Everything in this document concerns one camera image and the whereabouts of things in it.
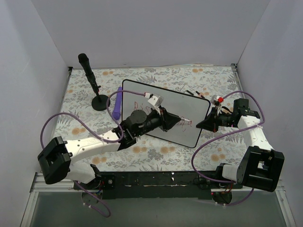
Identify white whiteboard black frame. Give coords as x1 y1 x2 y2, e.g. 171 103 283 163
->
122 79 211 148

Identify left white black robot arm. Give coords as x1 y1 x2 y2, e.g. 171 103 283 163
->
37 107 181 189

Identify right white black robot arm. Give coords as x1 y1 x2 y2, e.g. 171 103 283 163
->
196 98 285 192

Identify purple microphone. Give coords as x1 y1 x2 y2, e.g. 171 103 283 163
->
112 87 122 120

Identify black round microphone stand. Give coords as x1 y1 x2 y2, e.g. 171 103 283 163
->
89 79 110 111

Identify floral patterned table mat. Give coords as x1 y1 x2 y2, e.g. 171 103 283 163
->
53 64 246 171

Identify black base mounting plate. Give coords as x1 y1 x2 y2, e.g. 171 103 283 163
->
80 171 229 200

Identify black microphone on stand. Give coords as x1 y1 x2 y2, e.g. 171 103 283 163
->
78 53 96 83

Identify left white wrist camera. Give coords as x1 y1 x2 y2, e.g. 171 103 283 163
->
144 92 163 113

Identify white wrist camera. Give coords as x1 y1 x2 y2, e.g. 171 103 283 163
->
211 95 224 108
144 92 163 113

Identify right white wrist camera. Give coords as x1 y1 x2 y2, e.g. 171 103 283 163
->
211 95 224 108

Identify aluminium frame rail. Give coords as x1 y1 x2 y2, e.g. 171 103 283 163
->
32 171 273 192

